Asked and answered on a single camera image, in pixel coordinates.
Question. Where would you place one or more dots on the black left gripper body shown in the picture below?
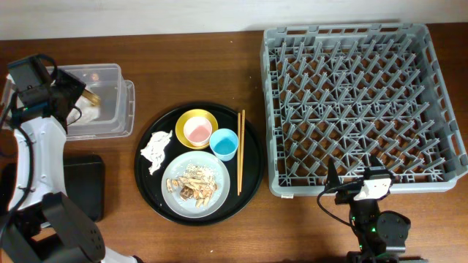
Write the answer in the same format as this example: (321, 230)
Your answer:
(66, 85)

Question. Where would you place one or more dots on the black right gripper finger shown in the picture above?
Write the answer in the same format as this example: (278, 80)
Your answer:
(332, 180)
(375, 163)

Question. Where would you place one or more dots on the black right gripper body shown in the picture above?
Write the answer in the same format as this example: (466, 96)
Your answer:
(347, 196)

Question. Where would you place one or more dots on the gold coffee sachet wrapper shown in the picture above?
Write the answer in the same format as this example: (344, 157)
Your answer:
(93, 99)

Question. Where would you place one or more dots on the wooden chopstick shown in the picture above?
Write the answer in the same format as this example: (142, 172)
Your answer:
(238, 153)
(242, 137)

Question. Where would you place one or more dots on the light blue cup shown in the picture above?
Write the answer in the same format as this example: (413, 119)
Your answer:
(224, 144)

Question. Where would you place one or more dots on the white tissue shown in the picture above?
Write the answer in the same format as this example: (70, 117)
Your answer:
(83, 112)
(154, 151)

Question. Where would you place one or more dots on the food scraps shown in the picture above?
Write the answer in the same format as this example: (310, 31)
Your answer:
(196, 182)

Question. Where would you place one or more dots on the grey plate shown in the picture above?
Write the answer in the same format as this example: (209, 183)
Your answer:
(187, 209)

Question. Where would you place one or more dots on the pink cup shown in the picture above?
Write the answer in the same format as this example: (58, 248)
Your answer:
(198, 131)

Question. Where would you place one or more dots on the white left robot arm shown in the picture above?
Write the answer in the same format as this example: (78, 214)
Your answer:
(42, 224)

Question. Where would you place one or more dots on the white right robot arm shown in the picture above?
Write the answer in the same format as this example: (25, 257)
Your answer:
(381, 234)

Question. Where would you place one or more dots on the grey dishwasher rack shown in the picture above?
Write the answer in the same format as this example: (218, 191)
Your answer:
(347, 93)

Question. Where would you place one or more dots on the clear plastic waste bin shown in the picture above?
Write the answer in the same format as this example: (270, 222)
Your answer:
(116, 108)

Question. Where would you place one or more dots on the black rectangular waste bin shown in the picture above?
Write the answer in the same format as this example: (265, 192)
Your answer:
(84, 178)

